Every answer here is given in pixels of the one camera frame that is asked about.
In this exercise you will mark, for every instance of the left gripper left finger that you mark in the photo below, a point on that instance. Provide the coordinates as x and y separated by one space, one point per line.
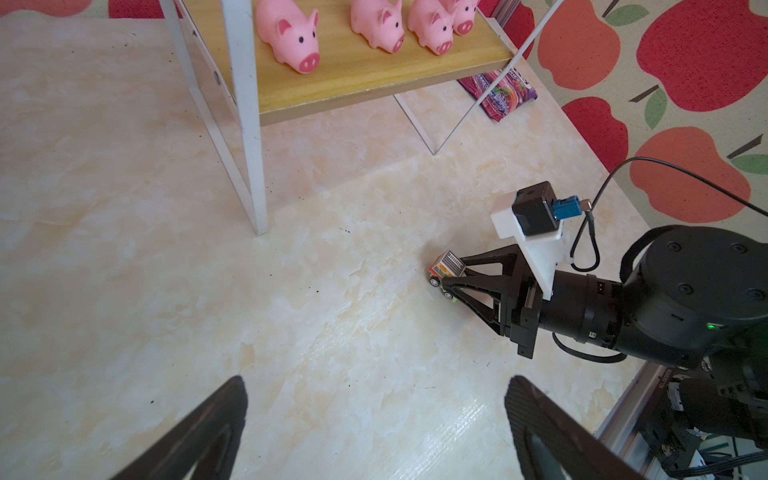
204 445

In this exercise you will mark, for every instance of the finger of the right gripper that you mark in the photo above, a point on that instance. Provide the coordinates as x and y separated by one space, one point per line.
482 294
507 257

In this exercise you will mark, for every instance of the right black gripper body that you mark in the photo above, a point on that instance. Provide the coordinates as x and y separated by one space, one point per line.
582 307

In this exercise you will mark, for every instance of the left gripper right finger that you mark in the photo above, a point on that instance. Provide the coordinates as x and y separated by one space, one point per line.
552 445

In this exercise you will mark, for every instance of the green pink toy bus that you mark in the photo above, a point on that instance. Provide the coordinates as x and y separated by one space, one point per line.
447 265

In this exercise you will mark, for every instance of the pink pig toy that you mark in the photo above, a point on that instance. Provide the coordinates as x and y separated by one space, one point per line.
463 12
432 24

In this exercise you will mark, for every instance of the pink square toy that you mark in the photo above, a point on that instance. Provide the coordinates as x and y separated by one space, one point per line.
380 22

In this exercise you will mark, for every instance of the wooden two-tier shelf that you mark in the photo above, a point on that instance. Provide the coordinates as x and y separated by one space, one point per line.
261 92

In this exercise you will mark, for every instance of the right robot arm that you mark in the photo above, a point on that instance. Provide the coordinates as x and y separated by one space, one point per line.
688 298

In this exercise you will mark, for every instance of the purple candy bag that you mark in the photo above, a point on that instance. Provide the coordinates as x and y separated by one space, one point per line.
510 93

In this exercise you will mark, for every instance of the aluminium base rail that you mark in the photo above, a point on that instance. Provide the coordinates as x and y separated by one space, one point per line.
619 429

